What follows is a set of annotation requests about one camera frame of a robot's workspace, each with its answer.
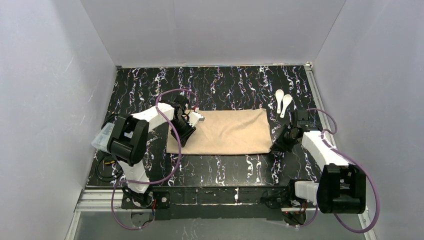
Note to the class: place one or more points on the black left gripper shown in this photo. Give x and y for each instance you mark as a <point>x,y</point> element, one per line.
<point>185,131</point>

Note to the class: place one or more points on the white spoon left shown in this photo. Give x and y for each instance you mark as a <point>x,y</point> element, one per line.
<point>279,94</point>

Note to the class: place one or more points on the aluminium front frame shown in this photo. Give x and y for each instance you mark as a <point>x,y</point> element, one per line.
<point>99,216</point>

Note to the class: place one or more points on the clear plastic box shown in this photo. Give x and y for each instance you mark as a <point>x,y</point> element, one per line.
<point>101,140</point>

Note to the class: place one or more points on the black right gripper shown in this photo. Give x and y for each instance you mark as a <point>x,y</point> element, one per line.
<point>282,140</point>

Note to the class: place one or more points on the white spoon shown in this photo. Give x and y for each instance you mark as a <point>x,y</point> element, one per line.
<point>286,101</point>
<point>279,94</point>

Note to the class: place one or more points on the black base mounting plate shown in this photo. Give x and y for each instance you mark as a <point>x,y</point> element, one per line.
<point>227,202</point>

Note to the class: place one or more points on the beige cloth napkin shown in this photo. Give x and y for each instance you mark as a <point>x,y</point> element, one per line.
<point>230,132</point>

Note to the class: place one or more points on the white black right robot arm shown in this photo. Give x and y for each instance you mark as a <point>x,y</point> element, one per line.
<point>342,186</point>

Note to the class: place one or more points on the white spoon right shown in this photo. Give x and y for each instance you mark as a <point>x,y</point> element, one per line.
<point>286,101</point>

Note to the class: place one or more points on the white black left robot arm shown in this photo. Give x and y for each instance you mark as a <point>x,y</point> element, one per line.
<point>128,142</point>

